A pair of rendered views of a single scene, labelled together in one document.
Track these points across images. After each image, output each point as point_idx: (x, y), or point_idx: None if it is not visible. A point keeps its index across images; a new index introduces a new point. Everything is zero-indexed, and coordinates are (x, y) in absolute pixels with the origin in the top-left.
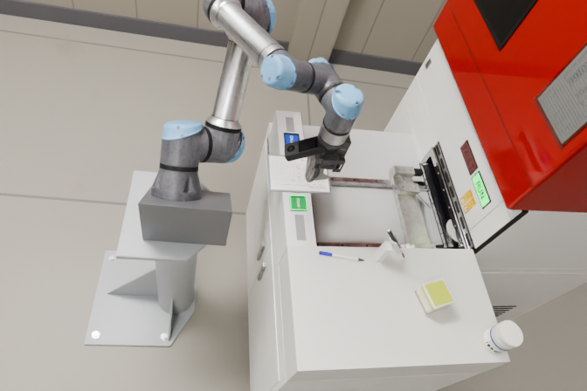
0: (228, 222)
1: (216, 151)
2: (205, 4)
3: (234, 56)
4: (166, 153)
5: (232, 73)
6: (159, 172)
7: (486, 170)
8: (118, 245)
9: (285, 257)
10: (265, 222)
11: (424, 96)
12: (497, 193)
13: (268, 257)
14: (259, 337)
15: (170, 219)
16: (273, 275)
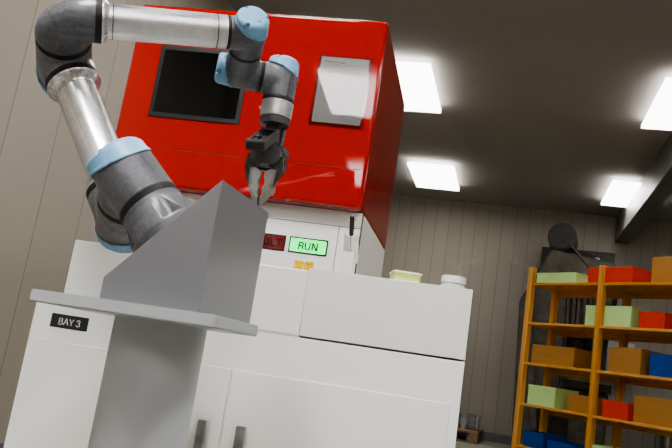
0: (262, 242)
1: None
2: (86, 4)
3: (93, 94)
4: (148, 168)
5: (103, 113)
6: (153, 199)
7: (299, 226)
8: (195, 313)
9: (315, 287)
10: None
11: None
12: (328, 228)
13: (244, 399)
14: None
15: (232, 233)
16: (292, 376)
